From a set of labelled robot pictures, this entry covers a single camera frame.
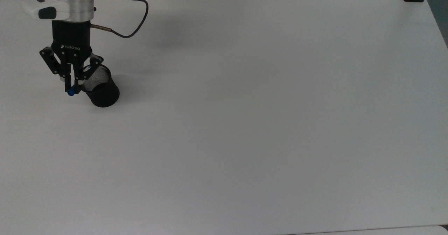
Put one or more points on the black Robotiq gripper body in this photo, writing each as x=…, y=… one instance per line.
x=71, y=39

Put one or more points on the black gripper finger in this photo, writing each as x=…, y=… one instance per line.
x=87, y=72
x=57, y=65

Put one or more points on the small blue object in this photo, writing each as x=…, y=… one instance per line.
x=71, y=92

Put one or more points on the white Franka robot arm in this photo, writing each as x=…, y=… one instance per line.
x=70, y=0

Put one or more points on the black mesh pen cup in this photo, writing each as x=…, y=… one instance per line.
x=105, y=95

